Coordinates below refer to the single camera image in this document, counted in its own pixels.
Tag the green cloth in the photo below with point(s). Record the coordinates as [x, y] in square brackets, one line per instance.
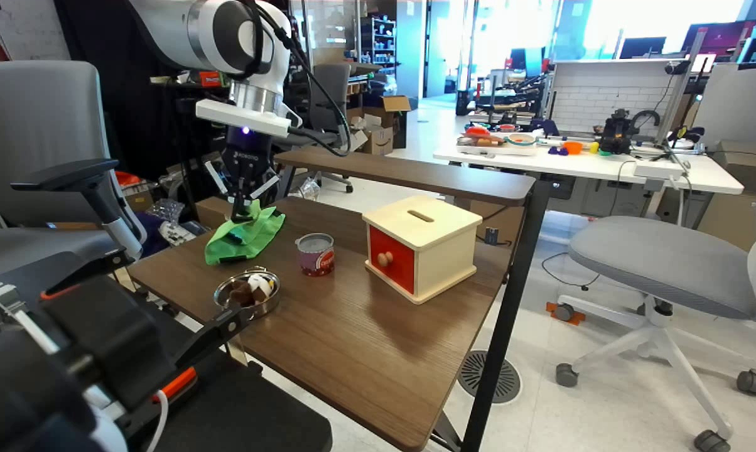
[241, 240]

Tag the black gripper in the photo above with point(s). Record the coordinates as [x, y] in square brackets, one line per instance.
[250, 155]

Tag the black device on desk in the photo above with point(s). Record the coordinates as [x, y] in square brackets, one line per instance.
[615, 131]

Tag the black metal table leg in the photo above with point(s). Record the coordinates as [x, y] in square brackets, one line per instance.
[510, 291]

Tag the grey armless swivel chair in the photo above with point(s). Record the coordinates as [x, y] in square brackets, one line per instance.
[660, 259]

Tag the grey office chair with armrest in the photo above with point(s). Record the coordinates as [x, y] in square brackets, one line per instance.
[40, 134]

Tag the round floor cover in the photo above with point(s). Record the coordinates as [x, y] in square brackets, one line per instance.
[510, 379]

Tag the small orange desk item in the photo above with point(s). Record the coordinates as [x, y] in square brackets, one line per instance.
[572, 149]

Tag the dark grey office chair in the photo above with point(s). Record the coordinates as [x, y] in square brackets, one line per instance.
[330, 97]

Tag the black perforated mounting platform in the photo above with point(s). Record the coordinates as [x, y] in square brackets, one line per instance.
[116, 335]

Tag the brown raised table shelf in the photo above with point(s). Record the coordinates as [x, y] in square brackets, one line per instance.
[410, 172]

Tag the wooden box with red drawer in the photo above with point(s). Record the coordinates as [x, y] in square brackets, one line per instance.
[427, 251]

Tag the orange object on desk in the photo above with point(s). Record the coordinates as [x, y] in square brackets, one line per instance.
[479, 136]

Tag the small metal pot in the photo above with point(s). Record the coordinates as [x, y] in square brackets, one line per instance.
[223, 291]

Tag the white desk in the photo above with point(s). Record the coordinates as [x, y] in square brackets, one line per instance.
[592, 167]

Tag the grey desk partition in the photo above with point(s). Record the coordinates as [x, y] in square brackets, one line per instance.
[737, 103]

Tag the dark screen monitor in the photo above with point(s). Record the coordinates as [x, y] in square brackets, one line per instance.
[640, 47]

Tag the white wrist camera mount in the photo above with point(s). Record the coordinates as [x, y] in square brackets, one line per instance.
[241, 117]

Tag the purple screen monitor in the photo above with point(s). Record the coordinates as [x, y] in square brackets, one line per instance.
[715, 40]

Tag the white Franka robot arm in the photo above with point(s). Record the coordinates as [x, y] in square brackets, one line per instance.
[192, 34]

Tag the tin can with purple label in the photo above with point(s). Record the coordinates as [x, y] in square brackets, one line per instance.
[317, 257]

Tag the brown and white toy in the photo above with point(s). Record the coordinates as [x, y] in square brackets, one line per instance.
[250, 289]

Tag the red box on shelf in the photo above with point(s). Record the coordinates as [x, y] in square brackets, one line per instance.
[208, 82]

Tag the white pegboard panel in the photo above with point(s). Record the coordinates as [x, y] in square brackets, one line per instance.
[592, 92]

